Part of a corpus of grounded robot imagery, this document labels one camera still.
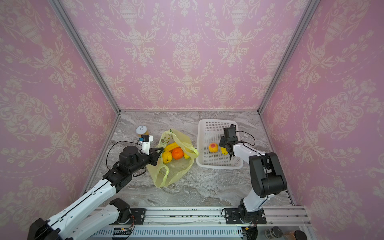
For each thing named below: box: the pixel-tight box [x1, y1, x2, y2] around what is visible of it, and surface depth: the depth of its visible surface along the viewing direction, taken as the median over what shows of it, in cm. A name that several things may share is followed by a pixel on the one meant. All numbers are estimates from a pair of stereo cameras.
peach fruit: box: [208, 142, 219, 153], surface depth 94 cm
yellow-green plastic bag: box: [146, 128, 200, 188], surface depth 77 cm
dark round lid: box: [294, 230, 308, 240], surface depth 62 cm
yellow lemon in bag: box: [162, 151, 173, 164], surface depth 91 cm
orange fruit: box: [172, 147, 184, 160], surface depth 92 cm
